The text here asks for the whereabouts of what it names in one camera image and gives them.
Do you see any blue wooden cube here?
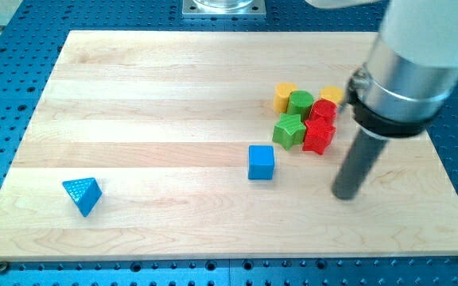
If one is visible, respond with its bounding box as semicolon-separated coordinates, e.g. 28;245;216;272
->
247;145;275;180

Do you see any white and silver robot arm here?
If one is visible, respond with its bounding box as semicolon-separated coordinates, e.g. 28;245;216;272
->
347;0;458;138

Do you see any green star block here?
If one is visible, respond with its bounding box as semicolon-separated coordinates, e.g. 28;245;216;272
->
272;113;306;150

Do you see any yellow cylinder block left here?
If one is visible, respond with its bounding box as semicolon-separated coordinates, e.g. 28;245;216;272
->
273;82;298;113

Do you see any green cylinder block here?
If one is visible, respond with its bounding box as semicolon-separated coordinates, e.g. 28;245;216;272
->
286;90;314;122

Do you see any light wooden board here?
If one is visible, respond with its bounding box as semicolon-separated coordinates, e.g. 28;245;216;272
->
0;31;458;261

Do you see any red star block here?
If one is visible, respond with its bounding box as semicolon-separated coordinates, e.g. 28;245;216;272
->
302;118;336;155

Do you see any red cylinder block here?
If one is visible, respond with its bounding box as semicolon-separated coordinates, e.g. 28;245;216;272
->
309;99;338;125

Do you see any yellow block right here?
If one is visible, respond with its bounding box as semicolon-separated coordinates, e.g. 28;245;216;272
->
320;86;344;105

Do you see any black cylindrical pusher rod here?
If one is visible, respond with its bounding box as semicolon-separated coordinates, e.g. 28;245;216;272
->
332;128;389;200

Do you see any blue triangular prism block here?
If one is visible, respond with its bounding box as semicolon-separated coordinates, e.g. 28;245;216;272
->
62;177;102;217

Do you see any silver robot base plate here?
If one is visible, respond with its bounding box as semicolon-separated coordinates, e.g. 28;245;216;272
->
181;0;266;17

